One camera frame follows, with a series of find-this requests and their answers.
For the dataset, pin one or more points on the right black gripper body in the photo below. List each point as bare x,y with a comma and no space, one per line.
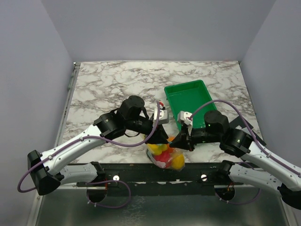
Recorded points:
201,135

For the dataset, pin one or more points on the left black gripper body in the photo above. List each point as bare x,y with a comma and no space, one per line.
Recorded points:
141,125

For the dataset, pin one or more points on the orange fruit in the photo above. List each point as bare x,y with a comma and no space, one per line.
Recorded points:
170,138

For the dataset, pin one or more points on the yellow banana bunch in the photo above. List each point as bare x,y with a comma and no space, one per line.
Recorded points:
157,149

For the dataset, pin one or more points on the clear zip bag teal zipper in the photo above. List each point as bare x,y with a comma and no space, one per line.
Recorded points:
170,150

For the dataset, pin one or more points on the yellow lemon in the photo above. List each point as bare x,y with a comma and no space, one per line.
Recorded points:
178,161

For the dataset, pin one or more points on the red apple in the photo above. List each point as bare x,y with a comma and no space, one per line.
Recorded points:
163,161

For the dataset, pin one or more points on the green plastic tray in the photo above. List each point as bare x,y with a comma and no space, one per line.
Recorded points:
186,97

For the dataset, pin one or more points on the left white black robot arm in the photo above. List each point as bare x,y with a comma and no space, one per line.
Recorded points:
51,169

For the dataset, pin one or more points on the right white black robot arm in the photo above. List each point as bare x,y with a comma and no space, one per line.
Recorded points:
277,175

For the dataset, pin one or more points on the black digital scale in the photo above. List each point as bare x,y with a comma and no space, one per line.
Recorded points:
237,123

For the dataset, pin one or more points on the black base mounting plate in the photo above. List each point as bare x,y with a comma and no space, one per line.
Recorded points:
146,179

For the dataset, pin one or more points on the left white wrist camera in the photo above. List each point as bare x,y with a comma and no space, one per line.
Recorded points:
163,116

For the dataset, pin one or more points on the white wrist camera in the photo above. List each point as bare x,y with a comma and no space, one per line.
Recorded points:
183,118
163,116

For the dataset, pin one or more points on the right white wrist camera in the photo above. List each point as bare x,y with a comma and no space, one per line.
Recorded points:
183,118

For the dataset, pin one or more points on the aluminium frame rail left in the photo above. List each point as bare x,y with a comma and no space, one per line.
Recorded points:
70,89

